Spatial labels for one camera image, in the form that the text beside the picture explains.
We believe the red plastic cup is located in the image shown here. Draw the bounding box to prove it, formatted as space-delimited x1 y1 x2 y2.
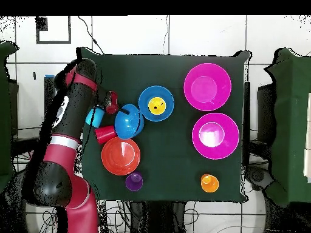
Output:
94 125 118 146

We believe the pink plastic bowl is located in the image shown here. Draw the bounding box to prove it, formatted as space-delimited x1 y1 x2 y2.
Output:
183 62 232 112
191 112 241 160

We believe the red-orange plastic bowl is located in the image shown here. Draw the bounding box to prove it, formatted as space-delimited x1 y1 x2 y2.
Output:
101 136 142 176

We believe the tangle of floor cables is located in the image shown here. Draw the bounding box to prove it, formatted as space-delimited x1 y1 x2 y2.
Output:
38 200 146 233

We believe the purple plastic cup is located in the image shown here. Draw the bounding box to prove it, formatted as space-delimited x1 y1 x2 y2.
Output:
125 171 143 192

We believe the orange plastic cup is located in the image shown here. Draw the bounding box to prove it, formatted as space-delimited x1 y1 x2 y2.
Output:
200 174 220 194

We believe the yellow plastic cup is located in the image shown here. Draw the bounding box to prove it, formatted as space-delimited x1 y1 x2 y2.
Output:
148 96 167 115

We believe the black tape square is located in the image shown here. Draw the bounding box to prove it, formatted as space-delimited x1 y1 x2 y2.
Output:
35 15 72 45

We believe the black metal stand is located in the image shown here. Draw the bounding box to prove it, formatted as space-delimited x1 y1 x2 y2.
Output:
10 75 58 156
242 81 251 168

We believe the green-covered side table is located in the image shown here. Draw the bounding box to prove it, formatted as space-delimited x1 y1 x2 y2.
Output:
264 47 311 207
0 41 20 195

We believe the blue plastic bowl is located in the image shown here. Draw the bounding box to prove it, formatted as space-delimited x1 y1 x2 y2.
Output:
137 85 175 123
114 103 145 140

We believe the dark green table cloth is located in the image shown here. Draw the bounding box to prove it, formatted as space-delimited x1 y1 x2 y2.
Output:
76 47 252 203

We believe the thin black cable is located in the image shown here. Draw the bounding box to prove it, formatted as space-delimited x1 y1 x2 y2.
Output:
77 15 106 55

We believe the light blue plastic cup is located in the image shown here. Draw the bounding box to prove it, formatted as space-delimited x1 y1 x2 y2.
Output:
84 106 106 129

